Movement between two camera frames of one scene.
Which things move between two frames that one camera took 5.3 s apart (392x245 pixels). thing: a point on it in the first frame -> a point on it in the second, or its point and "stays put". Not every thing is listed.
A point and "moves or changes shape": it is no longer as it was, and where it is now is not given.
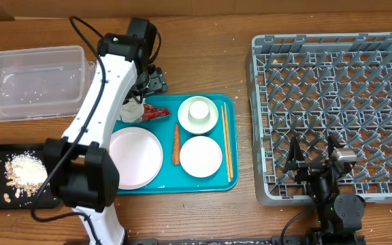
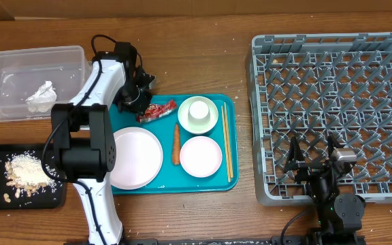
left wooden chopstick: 225,143 stays put
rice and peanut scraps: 25,171 stays put
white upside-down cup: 199,110 stays put
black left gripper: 158,82 -> 140,106
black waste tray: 10,175 stays put
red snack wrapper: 150,112 moves or changes shape
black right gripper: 295,160 stays put
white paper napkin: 131,111 -> 43,99
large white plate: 138,154 stays put
